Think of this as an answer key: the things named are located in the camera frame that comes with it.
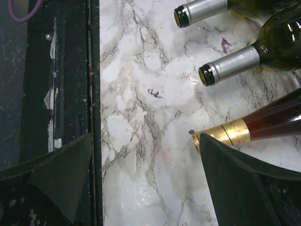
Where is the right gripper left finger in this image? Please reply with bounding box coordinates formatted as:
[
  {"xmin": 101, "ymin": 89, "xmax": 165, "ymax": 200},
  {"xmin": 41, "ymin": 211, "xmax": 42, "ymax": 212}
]
[{"xmin": 0, "ymin": 133, "xmax": 92, "ymax": 226}]

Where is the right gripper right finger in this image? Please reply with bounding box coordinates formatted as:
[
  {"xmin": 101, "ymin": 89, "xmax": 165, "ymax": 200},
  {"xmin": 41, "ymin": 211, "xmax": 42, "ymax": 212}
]
[{"xmin": 199, "ymin": 134, "xmax": 301, "ymax": 226}]

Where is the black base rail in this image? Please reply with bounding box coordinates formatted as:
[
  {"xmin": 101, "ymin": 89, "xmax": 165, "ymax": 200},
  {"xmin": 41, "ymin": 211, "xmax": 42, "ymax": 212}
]
[{"xmin": 0, "ymin": 0, "xmax": 103, "ymax": 226}]

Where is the dark bottle silver neck lower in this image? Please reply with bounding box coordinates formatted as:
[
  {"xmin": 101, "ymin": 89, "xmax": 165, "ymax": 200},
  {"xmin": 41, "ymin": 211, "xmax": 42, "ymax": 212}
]
[{"xmin": 198, "ymin": 4, "xmax": 301, "ymax": 86}]

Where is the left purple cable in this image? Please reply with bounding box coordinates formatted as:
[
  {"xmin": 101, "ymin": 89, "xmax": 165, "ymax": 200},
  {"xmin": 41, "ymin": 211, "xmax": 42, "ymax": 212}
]
[{"xmin": 8, "ymin": 0, "xmax": 45, "ymax": 23}]

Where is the red wine bottle gold cap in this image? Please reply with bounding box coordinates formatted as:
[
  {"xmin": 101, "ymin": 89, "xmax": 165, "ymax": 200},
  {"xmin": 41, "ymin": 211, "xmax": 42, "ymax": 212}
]
[{"xmin": 192, "ymin": 88, "xmax": 301, "ymax": 153}]

